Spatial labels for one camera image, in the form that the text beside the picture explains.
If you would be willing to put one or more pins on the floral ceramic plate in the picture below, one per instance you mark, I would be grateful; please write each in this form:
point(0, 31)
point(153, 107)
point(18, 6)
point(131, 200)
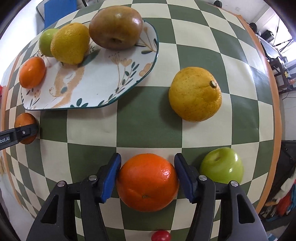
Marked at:
point(99, 80)

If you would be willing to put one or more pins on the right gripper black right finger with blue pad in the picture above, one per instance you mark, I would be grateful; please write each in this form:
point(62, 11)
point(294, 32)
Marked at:
point(238, 218)

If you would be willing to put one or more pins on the green apple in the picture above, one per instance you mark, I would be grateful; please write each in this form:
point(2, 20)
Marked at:
point(45, 41)
point(222, 165)

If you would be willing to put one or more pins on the red-brown apple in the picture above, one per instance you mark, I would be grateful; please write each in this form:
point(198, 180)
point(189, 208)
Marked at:
point(116, 27)

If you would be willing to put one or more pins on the yellow lemon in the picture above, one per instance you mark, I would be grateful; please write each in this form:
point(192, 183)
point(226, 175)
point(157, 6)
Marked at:
point(70, 43)

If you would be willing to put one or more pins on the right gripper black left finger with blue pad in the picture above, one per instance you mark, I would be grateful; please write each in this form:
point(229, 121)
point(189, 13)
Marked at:
point(56, 218)

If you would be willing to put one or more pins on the dark orange tangerine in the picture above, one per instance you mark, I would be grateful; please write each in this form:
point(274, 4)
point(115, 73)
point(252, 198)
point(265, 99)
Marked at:
point(23, 120)

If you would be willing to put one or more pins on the large yellow orange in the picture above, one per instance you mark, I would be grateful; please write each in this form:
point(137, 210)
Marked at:
point(195, 94)

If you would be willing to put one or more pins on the green checkered tablecloth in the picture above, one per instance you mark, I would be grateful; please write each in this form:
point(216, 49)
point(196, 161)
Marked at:
point(74, 143)

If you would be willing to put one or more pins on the small orange mandarin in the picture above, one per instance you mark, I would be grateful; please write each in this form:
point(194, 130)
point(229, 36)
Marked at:
point(32, 72)

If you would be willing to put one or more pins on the bright orange mandarin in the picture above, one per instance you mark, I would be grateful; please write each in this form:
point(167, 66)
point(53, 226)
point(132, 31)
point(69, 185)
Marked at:
point(147, 183)

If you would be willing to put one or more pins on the red cherry tomato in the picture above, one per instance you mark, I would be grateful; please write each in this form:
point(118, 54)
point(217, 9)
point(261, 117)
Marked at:
point(161, 235)

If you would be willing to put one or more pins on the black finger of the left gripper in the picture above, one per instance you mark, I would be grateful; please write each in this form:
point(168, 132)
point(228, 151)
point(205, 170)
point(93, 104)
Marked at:
point(13, 136)

